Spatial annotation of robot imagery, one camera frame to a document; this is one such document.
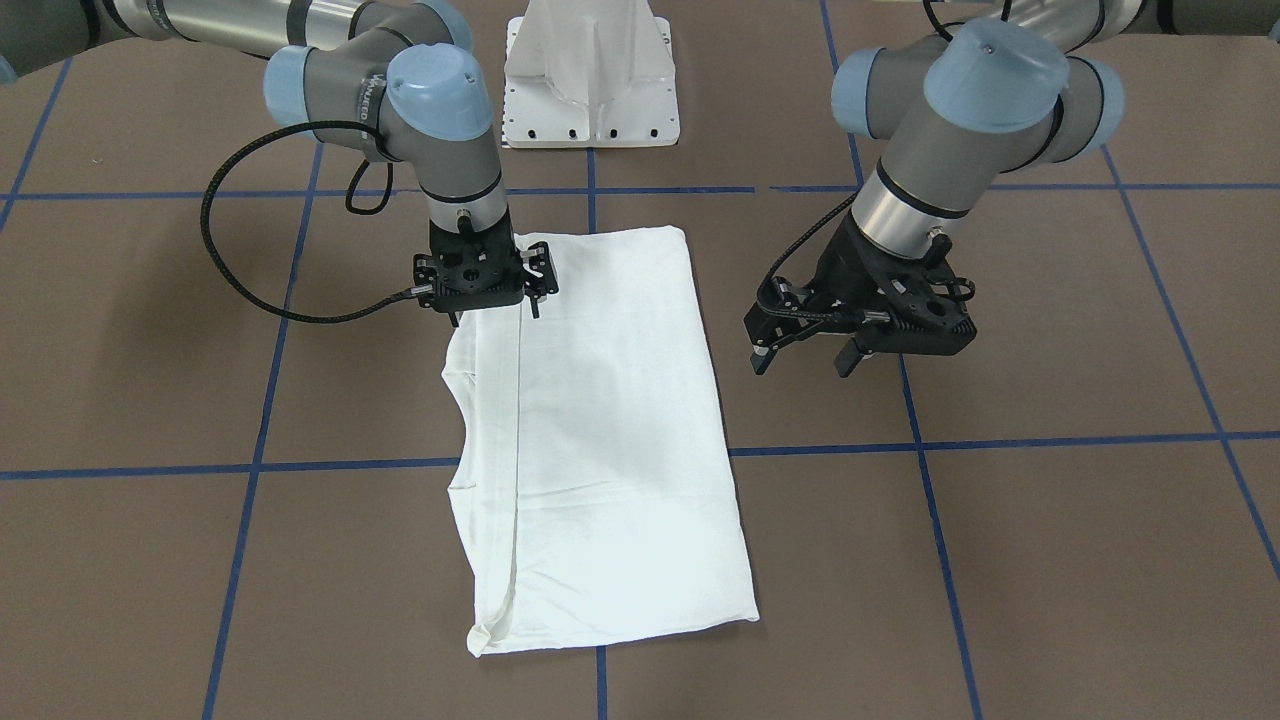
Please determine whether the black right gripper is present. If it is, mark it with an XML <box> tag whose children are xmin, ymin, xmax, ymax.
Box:
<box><xmin>429</xmin><ymin>214</ymin><xmax>559</xmax><ymax>325</ymax></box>

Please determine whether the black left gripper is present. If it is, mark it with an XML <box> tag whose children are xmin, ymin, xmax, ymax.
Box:
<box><xmin>744</xmin><ymin>213</ymin><xmax>951</xmax><ymax>378</ymax></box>

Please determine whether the white long sleeve printed shirt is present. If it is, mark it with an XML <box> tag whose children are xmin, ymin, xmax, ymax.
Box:
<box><xmin>442</xmin><ymin>225</ymin><xmax>759</xmax><ymax>657</ymax></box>

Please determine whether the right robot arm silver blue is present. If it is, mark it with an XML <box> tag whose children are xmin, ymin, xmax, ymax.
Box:
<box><xmin>1</xmin><ymin>1</ymin><xmax>559</xmax><ymax>324</ymax></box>

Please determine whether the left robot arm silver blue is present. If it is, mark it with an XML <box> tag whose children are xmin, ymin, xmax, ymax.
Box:
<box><xmin>744</xmin><ymin>1</ymin><xmax>1277</xmax><ymax>377</ymax></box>

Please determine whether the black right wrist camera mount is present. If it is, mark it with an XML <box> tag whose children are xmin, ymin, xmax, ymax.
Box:
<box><xmin>412</xmin><ymin>247</ymin><xmax>526</xmax><ymax>314</ymax></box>

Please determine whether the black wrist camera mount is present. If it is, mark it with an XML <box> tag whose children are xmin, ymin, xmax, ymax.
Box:
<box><xmin>856</xmin><ymin>252</ymin><xmax>978</xmax><ymax>356</ymax></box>
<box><xmin>412</xmin><ymin>247</ymin><xmax>526</xmax><ymax>314</ymax></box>

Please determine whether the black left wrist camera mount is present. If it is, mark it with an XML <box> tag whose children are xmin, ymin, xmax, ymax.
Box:
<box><xmin>856</xmin><ymin>252</ymin><xmax>978</xmax><ymax>356</ymax></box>

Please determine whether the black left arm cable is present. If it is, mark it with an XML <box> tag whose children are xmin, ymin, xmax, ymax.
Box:
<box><xmin>755</xmin><ymin>190</ymin><xmax>861</xmax><ymax>325</ymax></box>

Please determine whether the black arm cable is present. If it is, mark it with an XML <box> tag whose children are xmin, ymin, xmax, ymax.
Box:
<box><xmin>200</xmin><ymin>122</ymin><xmax>436</xmax><ymax>325</ymax></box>
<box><xmin>755</xmin><ymin>190</ymin><xmax>861</xmax><ymax>325</ymax></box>

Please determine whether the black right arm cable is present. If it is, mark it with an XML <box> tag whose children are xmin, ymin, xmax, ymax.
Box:
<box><xmin>200</xmin><ymin>122</ymin><xmax>436</xmax><ymax>325</ymax></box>

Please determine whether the white camera post with base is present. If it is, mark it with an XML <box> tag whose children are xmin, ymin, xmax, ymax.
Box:
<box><xmin>500</xmin><ymin>1</ymin><xmax>681</xmax><ymax>149</ymax></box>

